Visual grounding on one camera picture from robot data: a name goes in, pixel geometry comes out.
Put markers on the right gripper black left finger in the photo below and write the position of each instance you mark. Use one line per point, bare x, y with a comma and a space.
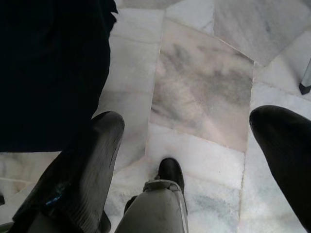
85, 170

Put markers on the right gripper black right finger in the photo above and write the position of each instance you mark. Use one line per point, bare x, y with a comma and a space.
286, 150

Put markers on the dark navy shirt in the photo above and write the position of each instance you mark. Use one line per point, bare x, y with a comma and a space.
48, 72

